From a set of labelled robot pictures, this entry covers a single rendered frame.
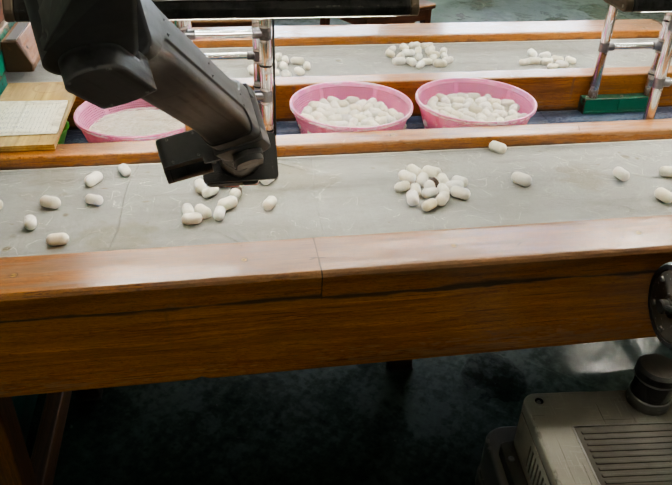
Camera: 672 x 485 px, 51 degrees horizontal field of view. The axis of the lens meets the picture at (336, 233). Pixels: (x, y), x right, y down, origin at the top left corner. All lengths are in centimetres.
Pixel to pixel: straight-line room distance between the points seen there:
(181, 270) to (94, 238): 20
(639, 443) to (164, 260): 79
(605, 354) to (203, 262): 142
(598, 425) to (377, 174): 57
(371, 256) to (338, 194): 23
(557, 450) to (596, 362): 96
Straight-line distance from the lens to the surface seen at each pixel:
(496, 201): 126
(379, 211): 119
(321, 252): 103
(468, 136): 144
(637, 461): 123
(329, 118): 153
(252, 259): 102
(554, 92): 185
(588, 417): 127
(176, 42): 56
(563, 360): 211
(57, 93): 164
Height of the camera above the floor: 134
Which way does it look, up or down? 32 degrees down
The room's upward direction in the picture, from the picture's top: 2 degrees clockwise
